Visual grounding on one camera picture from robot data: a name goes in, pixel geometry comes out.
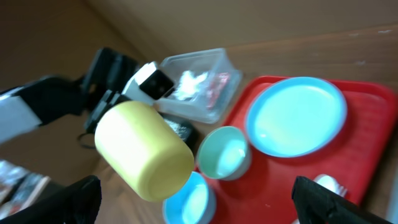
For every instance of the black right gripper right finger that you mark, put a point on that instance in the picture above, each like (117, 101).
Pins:
(316, 204)

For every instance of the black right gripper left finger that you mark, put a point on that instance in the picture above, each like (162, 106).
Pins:
(79, 203)

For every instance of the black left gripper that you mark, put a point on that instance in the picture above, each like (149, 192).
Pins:
(106, 76)

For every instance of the yellow cup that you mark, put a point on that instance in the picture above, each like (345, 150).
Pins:
(144, 150)

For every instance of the white napkin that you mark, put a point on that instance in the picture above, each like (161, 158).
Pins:
(189, 85)

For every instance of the light blue plate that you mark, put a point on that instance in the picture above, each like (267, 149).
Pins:
(295, 117)

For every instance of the food leftovers with rice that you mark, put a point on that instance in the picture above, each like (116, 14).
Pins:
(178, 128)

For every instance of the green bowl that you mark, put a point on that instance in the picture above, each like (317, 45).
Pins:
(224, 154)

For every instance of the red snack wrapper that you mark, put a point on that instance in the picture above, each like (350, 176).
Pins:
(215, 88)

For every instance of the light blue bowl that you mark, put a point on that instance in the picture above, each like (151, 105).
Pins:
(194, 203)

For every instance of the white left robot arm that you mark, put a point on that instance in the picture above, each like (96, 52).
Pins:
(27, 107)

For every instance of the red serving tray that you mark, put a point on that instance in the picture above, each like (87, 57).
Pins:
(263, 193)

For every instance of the clear plastic bin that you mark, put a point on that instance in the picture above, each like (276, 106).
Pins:
(213, 61)

